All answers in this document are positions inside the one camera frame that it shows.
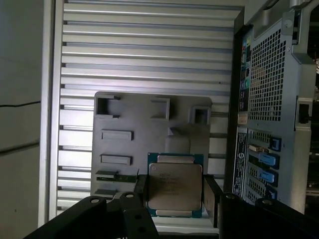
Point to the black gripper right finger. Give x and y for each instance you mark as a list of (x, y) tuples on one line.
[(249, 219)]

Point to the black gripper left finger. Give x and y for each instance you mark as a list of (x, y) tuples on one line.
[(139, 219)]

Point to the square CPU with metal lid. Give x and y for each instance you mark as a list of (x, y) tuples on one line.
[(174, 184)]

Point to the blue expansion slot clip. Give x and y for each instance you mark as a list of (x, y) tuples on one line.
[(274, 144), (267, 176), (268, 159), (272, 195)]

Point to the green RAM stick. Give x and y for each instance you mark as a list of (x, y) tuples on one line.
[(117, 178)]

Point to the grey parts rack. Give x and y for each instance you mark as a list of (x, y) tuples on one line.
[(144, 124)]

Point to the black and silver PC case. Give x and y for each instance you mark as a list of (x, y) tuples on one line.
[(274, 87)]

